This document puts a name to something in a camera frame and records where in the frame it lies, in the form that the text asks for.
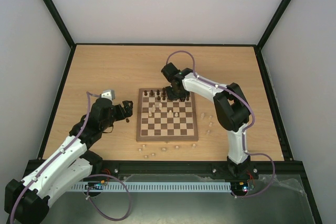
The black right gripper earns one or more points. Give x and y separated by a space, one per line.
174 94

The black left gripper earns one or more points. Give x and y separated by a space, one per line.
129 111

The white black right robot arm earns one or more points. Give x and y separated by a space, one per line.
231 107

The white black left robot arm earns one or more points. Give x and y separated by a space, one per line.
30 199

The wooden chess board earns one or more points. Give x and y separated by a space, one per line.
161 128

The dark king piece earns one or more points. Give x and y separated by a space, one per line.
164 92

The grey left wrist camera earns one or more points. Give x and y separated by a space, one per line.
108 94

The light blue cable duct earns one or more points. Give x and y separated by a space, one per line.
150 187

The black frame post left rear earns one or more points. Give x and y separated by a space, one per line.
59 22

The black frame post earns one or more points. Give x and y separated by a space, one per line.
273 23
59 22

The black frame post right rear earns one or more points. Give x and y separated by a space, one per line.
273 23

